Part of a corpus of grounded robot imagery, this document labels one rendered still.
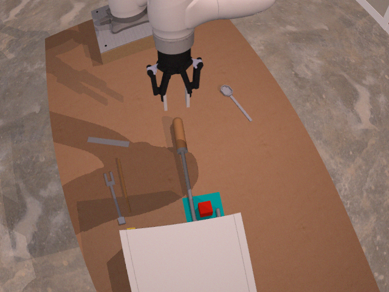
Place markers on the grey spoon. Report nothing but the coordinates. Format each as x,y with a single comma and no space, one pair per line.
228,91

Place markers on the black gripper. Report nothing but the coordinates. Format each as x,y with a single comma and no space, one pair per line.
176,65

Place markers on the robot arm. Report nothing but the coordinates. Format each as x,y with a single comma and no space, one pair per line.
174,21

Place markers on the steel hook with wooden handle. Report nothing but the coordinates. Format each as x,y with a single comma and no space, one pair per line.
181,146

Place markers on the teal square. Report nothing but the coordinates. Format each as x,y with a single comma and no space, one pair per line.
215,201

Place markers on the light grey flat bar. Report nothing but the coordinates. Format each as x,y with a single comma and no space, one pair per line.
108,141

